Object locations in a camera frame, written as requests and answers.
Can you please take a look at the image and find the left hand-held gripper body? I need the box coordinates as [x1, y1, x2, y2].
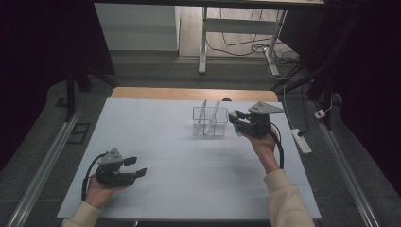
[95, 148, 137, 187]

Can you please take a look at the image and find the white power strip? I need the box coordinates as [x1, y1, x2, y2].
[290, 128, 313, 155]

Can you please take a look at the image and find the black stand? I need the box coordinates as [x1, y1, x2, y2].
[64, 62, 119, 122]
[270, 56, 335, 131]

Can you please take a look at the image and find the person's right hand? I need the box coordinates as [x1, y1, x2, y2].
[241, 127, 279, 175]

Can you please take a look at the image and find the black floor frame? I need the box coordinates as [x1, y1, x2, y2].
[67, 122, 92, 146]

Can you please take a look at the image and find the aluminium floor rail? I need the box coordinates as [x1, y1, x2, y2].
[6, 103, 84, 227]
[310, 100, 381, 227]

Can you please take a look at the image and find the person's left hand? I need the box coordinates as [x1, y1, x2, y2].
[84, 174, 128, 209]

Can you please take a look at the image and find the white cabinet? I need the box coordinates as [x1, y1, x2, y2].
[94, 3, 181, 52]

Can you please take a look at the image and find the white desk frame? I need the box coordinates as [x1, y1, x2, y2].
[198, 6, 288, 77]

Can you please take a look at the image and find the white pen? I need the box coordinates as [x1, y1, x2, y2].
[203, 99, 221, 136]

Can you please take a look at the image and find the left hand-held gripper black cable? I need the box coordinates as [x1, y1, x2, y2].
[80, 151, 108, 201]

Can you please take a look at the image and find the clear pen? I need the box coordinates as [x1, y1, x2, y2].
[196, 99, 208, 136]

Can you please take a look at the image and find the clear plastic pen holder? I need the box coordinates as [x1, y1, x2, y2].
[192, 106, 229, 137]

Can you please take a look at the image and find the right hand-held gripper black cable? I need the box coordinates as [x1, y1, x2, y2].
[268, 121, 285, 170]

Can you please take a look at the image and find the white table sheet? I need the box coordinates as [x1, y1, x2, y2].
[56, 97, 323, 220]

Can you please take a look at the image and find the black floor cables tangle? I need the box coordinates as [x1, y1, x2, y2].
[206, 8, 301, 65]

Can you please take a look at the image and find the dark curtain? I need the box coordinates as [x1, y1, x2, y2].
[0, 0, 116, 171]
[278, 0, 401, 197]

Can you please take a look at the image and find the hand-held gripper black cable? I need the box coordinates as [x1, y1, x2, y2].
[268, 121, 285, 170]
[80, 151, 108, 201]

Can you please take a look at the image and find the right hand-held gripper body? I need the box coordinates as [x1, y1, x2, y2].
[237, 101, 286, 139]

